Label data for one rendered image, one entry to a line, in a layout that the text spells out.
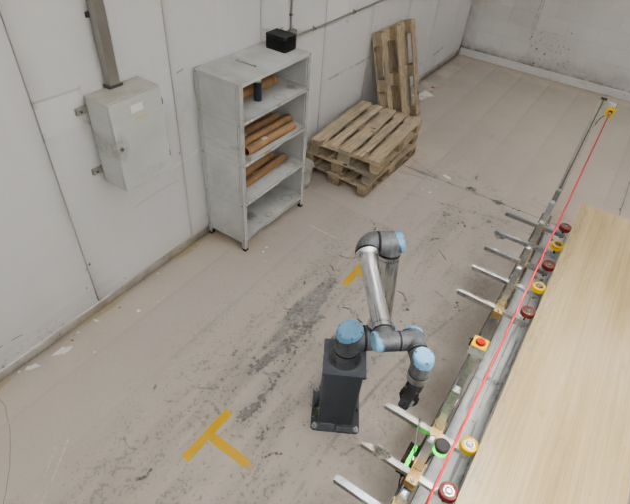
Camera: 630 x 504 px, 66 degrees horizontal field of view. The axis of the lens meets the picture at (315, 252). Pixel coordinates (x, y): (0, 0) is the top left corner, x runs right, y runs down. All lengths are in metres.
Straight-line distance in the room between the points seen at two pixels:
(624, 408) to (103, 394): 3.08
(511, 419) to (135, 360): 2.50
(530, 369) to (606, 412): 0.38
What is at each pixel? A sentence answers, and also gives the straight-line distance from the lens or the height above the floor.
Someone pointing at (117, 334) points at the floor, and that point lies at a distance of 3.96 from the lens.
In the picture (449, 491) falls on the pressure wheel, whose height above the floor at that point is 0.91.
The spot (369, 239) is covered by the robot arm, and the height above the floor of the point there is 1.43.
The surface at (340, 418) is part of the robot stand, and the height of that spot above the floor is 0.11.
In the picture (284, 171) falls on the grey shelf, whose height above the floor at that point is 0.52.
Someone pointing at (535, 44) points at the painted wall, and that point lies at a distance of 9.30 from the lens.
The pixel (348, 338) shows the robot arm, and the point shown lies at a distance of 2.70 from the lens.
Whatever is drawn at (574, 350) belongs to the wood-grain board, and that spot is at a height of 0.90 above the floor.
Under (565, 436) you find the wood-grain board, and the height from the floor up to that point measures 0.90.
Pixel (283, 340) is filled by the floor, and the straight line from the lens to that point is 3.75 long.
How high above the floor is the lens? 2.97
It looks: 42 degrees down
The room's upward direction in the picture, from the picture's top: 5 degrees clockwise
